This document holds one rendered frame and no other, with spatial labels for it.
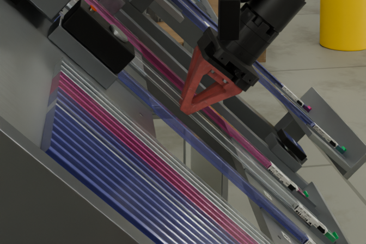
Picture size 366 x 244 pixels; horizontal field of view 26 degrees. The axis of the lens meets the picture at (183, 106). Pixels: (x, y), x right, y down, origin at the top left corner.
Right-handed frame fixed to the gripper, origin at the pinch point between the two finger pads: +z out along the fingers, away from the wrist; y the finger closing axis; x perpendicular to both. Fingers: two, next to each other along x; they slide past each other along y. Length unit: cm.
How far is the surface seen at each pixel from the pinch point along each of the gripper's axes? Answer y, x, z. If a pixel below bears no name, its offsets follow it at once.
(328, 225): -5.3, 30.6, 2.9
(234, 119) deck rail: -18.9, 13.9, 1.6
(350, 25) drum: -331, 156, -20
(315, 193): -15.0, 30.9, 2.3
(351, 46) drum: -332, 165, -11
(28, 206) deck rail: 48, -20, 1
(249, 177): 2.6, 12.2, 2.2
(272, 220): 12.5, 13.4, 2.2
